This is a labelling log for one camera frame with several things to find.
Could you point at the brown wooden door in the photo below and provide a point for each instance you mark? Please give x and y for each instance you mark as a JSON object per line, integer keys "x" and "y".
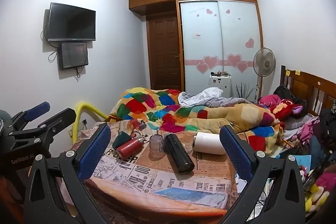
{"x": 164, "y": 53}

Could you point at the red plush toy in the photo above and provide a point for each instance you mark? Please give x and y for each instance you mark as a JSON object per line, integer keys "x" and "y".
{"x": 287, "y": 108}

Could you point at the black wall television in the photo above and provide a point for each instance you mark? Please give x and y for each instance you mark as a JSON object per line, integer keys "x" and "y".
{"x": 71, "y": 22}

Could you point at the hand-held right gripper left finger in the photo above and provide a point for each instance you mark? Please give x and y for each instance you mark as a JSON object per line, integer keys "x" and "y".
{"x": 94, "y": 153}

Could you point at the pink cloth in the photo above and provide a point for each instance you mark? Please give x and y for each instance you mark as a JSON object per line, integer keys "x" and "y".
{"x": 269, "y": 100}

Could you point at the small white cabinet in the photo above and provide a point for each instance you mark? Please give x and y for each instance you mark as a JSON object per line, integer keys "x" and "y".
{"x": 220, "y": 85}

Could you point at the wooden wardrobe with heart stickers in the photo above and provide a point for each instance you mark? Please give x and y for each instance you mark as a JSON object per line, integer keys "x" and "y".
{"x": 199, "y": 37}

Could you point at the newspaper print tablecloth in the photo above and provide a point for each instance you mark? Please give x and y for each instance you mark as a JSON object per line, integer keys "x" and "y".
{"x": 147, "y": 182}

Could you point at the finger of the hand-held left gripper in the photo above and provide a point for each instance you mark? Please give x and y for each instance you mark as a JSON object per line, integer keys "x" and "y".
{"x": 36, "y": 111}
{"x": 63, "y": 116}

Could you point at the black thermos bottle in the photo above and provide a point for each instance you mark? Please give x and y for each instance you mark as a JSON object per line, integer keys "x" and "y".
{"x": 178, "y": 151}

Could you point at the clear glass ashtray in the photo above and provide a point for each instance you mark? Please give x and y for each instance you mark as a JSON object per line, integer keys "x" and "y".
{"x": 188, "y": 148}

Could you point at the dry grass plant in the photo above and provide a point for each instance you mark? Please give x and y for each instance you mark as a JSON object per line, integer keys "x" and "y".
{"x": 244, "y": 92}

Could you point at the pile of clothes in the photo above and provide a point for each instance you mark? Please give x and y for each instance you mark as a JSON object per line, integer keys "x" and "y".
{"x": 320, "y": 127}

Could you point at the dark green cup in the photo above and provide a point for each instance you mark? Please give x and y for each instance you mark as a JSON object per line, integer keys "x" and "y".
{"x": 121, "y": 138}

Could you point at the white checked cloth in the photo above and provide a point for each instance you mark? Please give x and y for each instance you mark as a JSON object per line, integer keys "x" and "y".
{"x": 207, "y": 94}

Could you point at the wooden bed headboard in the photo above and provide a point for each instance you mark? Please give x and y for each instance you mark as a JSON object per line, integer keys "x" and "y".
{"x": 312, "y": 90}

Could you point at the yellow and pink plush toy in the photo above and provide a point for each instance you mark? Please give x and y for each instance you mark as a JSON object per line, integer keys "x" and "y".
{"x": 320, "y": 187}

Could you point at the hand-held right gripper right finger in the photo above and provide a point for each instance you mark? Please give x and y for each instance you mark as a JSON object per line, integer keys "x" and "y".
{"x": 235, "y": 153}

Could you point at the red thermos bottle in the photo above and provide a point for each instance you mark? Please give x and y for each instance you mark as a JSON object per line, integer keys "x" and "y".
{"x": 129, "y": 148}

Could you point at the standing electric fan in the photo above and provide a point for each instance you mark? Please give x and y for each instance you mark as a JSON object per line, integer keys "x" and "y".
{"x": 264, "y": 60}

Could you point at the black bag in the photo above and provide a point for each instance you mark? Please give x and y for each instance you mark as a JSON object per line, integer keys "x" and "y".
{"x": 284, "y": 92}

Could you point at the clear glass cup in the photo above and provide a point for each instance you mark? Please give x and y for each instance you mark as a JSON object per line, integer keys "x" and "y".
{"x": 156, "y": 146}

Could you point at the small black wall monitor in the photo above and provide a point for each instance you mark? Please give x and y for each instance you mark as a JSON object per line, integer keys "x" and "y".
{"x": 73, "y": 55}

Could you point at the colourful patchwork quilt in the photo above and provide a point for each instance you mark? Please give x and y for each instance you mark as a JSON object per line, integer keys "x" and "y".
{"x": 147, "y": 108}

